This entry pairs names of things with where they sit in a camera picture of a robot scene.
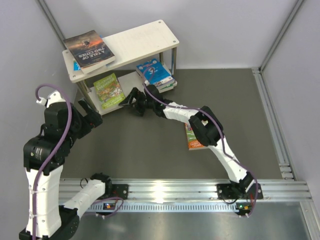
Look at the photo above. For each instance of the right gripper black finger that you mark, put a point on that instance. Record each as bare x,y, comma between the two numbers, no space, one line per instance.
139,111
128,101

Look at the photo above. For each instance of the purple 52-storey treehouse book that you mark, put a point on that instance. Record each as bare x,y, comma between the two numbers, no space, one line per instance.
174,83

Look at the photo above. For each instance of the dark tale of two cities book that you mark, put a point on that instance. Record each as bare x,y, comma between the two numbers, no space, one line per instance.
88,51

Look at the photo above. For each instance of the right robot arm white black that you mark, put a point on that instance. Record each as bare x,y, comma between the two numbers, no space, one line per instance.
207,130

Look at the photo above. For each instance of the orange 78-storey treehouse book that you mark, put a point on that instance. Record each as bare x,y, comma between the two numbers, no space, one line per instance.
193,143

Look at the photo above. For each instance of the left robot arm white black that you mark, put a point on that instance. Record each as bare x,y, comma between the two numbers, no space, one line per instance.
43,160

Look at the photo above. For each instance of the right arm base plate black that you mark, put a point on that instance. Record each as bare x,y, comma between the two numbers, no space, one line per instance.
232,191

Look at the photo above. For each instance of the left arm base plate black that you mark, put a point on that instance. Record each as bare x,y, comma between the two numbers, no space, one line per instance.
117,190

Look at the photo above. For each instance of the aluminium mounting rail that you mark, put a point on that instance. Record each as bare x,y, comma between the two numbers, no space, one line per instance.
195,195

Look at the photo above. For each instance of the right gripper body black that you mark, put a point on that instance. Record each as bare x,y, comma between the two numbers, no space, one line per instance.
142,101

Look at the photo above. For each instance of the lime green book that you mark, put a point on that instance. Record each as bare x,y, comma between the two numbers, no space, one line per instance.
109,91

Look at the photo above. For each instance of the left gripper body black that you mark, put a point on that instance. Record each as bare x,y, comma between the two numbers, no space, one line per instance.
84,124

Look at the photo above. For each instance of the white two-tier shelf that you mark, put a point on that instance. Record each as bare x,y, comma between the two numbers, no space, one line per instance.
129,46

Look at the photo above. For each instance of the blue back-cover book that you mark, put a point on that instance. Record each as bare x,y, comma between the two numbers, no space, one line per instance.
155,72

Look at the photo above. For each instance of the green 104-storey treehouse book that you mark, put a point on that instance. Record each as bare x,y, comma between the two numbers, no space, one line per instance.
165,89

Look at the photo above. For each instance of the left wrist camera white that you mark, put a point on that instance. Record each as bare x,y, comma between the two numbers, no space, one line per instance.
54,97

